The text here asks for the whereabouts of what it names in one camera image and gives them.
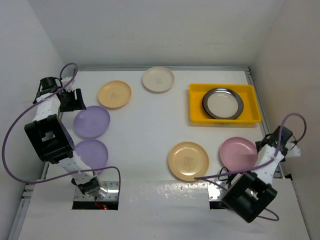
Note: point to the near purple plate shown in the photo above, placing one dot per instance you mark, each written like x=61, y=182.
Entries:
x=93, y=153

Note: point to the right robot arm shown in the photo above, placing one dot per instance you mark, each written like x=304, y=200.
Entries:
x=251, y=191

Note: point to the pink plate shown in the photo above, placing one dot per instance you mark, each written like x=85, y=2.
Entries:
x=238, y=153

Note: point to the near orange plate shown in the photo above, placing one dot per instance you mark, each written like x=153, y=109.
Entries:
x=188, y=161

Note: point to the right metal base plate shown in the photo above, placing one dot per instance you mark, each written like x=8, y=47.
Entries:
x=217, y=192

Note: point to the far purple plate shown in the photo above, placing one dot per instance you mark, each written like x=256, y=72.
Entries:
x=92, y=122

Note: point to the yellow plastic bin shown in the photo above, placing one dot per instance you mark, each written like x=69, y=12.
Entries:
x=251, y=112

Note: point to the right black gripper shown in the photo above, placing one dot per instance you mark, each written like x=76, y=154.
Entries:
x=257, y=147

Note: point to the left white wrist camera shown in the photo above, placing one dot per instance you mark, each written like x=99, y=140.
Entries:
x=67, y=84

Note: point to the purple plate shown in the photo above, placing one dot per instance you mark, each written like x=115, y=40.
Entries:
x=93, y=153
x=92, y=122

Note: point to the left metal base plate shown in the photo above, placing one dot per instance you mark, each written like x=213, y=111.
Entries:
x=108, y=193

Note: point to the far orange plate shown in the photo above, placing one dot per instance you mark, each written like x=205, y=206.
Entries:
x=114, y=94

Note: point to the cream white plate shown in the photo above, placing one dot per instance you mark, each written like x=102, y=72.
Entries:
x=158, y=79

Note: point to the metal base plate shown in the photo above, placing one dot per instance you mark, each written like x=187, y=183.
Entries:
x=108, y=193
x=217, y=192

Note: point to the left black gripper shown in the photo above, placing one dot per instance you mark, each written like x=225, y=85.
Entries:
x=78, y=105

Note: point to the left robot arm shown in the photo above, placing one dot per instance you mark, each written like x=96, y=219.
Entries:
x=52, y=141

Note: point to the steel plate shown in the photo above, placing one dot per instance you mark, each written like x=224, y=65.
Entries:
x=222, y=104

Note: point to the orange plate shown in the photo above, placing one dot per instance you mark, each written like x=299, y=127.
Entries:
x=114, y=94
x=188, y=161

